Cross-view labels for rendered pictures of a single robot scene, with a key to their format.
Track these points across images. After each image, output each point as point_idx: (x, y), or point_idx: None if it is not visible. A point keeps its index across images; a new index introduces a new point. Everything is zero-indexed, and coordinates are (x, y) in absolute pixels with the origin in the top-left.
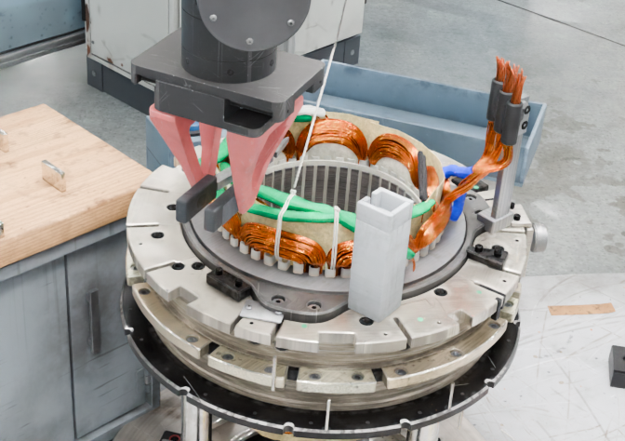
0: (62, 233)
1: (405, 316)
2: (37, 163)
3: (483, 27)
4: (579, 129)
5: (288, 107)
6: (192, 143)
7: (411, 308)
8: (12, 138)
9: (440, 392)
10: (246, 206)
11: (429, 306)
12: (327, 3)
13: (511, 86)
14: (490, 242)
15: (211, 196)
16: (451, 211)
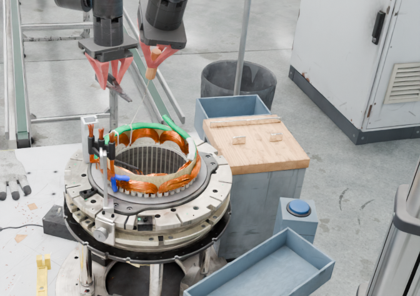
0: (213, 145)
1: (79, 162)
2: (257, 145)
3: None
4: None
5: (79, 45)
6: (112, 62)
7: (82, 165)
8: (280, 145)
9: None
10: (100, 85)
11: (79, 169)
12: None
13: (99, 136)
14: (98, 201)
15: (110, 82)
16: (108, 177)
